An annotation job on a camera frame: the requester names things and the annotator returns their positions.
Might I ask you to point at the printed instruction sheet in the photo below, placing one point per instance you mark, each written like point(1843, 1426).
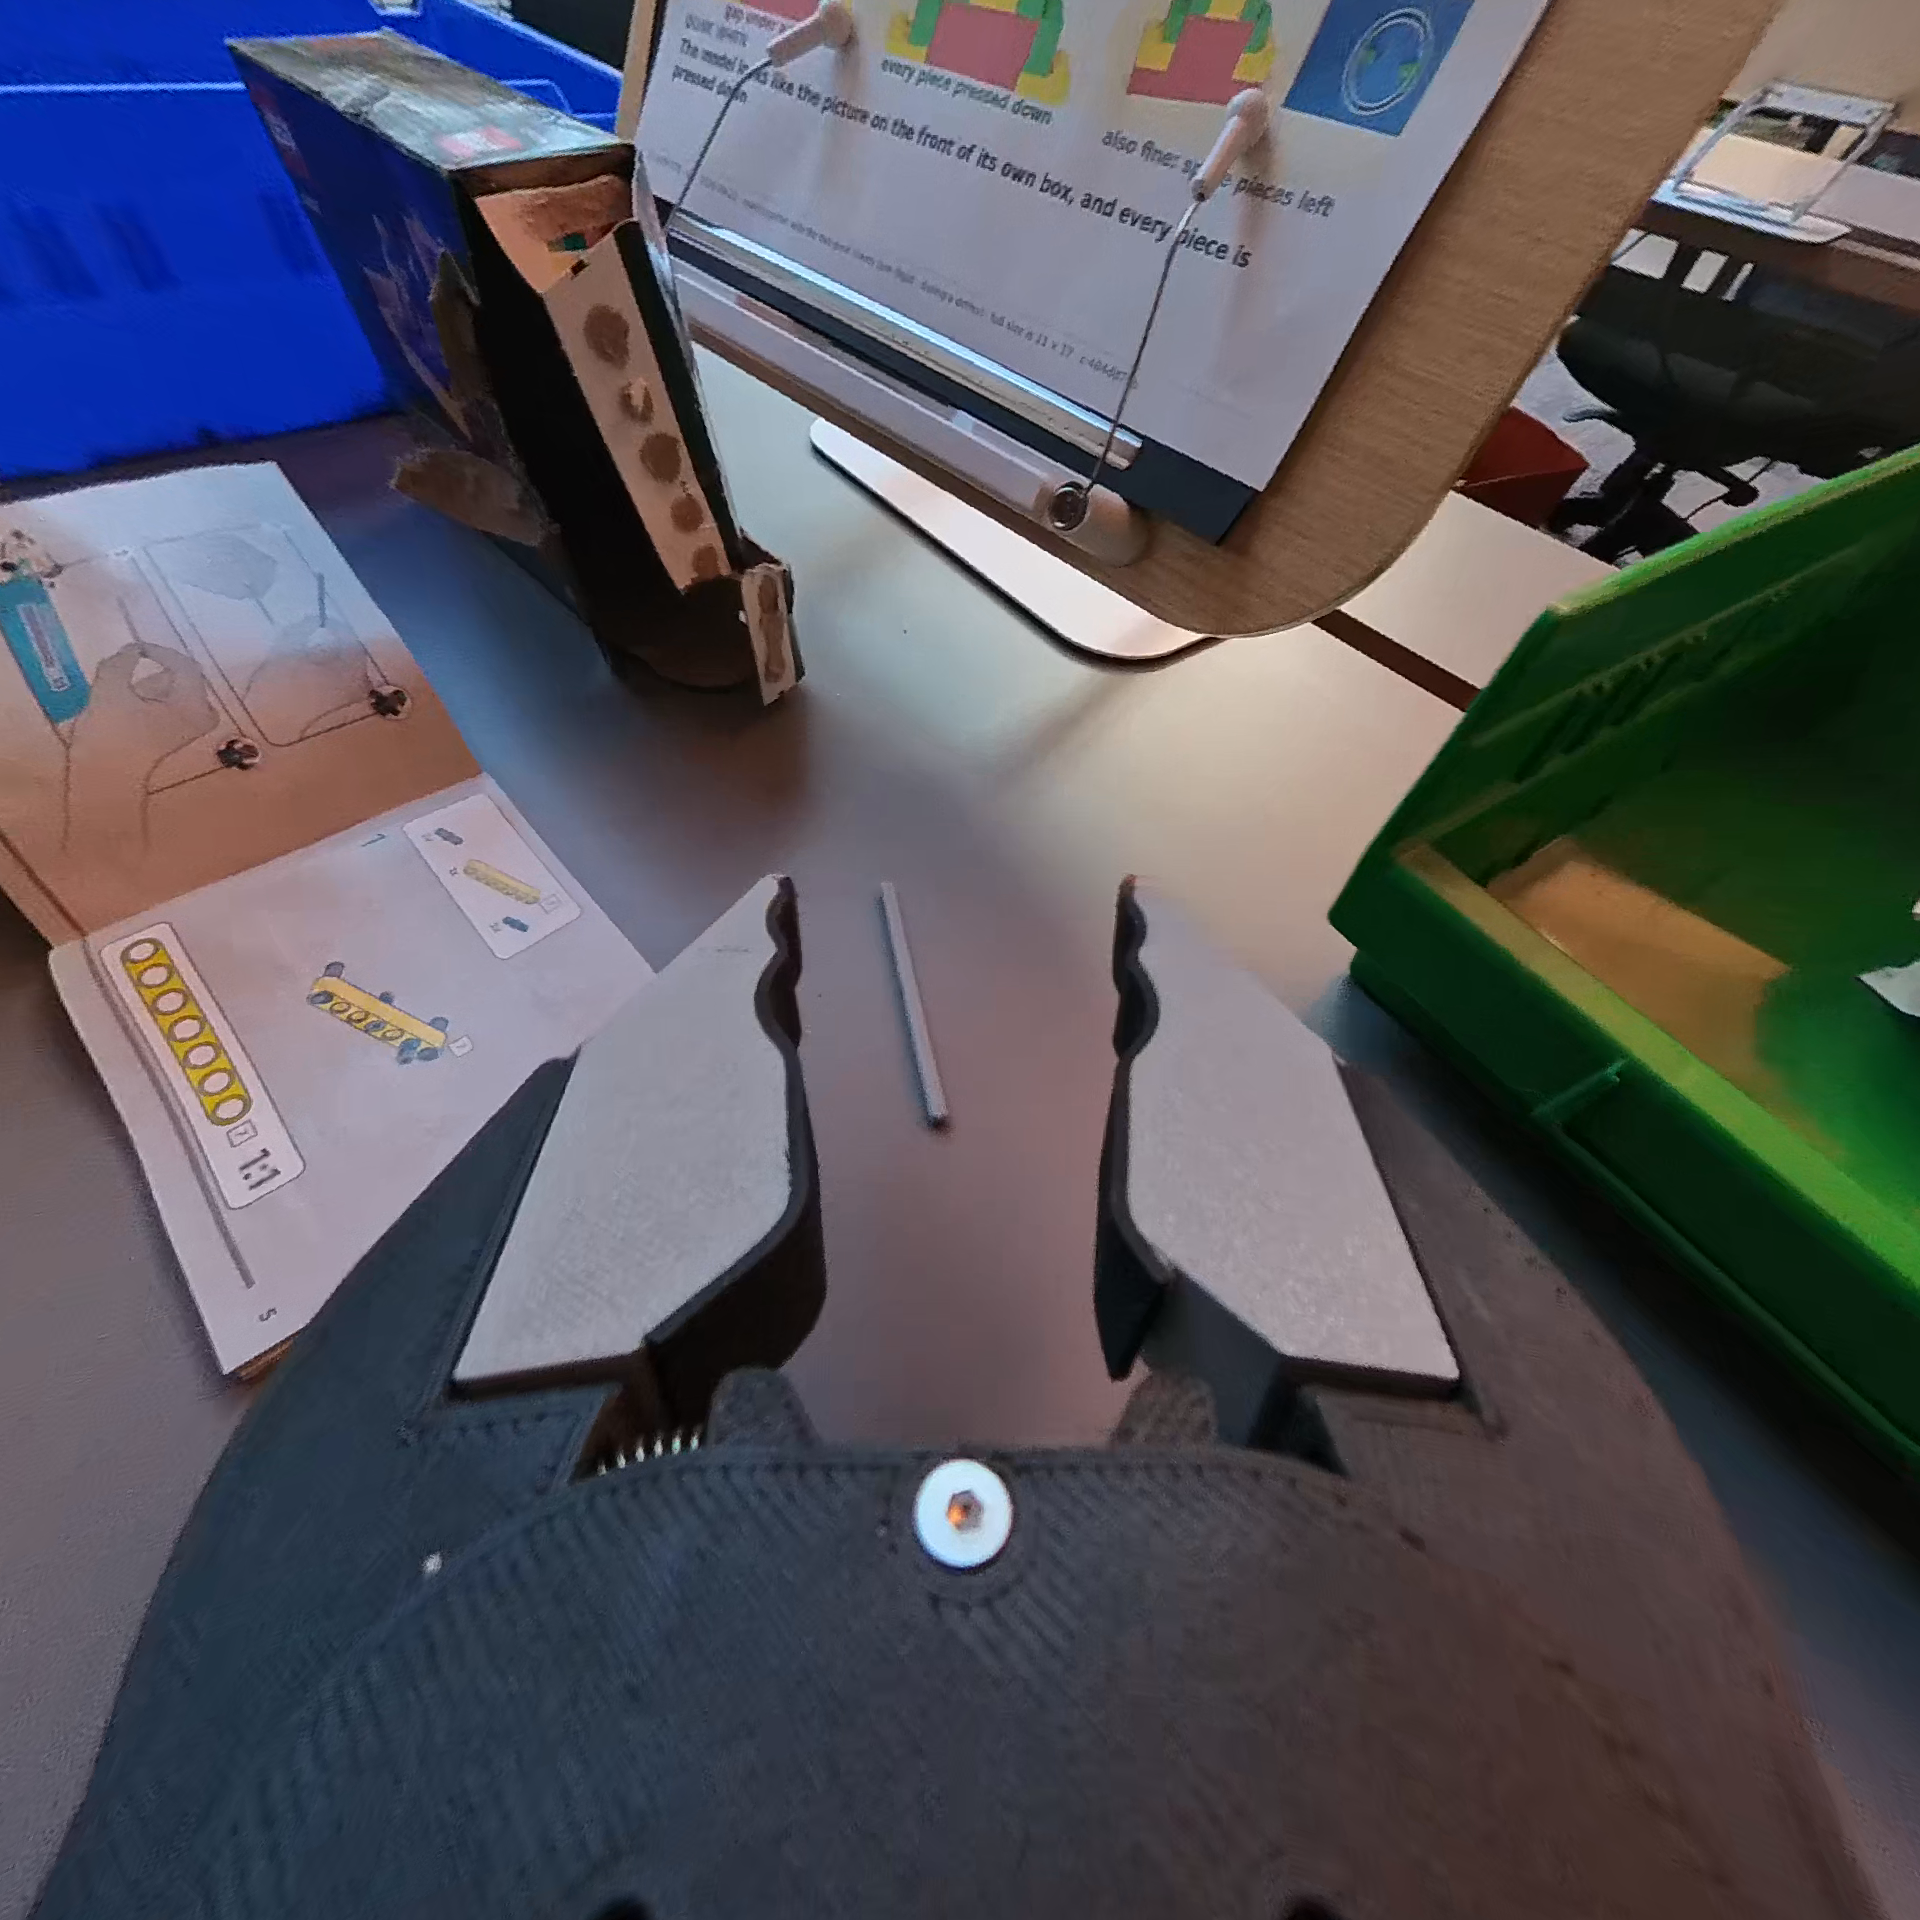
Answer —
point(1050, 165)

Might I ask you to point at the lego instruction booklet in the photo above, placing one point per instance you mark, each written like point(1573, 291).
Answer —
point(300, 931)

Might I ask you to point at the metal laptop stand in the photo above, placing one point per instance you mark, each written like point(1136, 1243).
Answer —
point(1779, 165)

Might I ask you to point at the wooden document stand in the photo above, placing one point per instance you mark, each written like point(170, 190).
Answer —
point(1574, 224)

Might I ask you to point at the green plastic bin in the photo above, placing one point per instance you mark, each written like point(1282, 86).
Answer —
point(1680, 841)

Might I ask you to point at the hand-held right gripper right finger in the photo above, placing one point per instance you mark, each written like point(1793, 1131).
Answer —
point(1275, 1200)

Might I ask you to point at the background desk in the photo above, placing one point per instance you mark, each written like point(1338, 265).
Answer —
point(1874, 240)

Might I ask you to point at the black office chair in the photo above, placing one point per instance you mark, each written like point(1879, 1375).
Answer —
point(1694, 360)

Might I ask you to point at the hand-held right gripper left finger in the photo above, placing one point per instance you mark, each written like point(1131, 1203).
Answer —
point(644, 1171)

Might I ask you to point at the thin grey lego axle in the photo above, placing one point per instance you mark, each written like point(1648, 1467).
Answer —
point(913, 1005)

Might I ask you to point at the white paper scrap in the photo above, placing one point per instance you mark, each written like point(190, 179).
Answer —
point(1892, 975)

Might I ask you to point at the torn dark cardboard lego box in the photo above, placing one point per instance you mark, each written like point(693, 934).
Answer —
point(374, 224)

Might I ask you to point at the blue plastic bin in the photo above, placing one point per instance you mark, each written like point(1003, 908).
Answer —
point(134, 254)

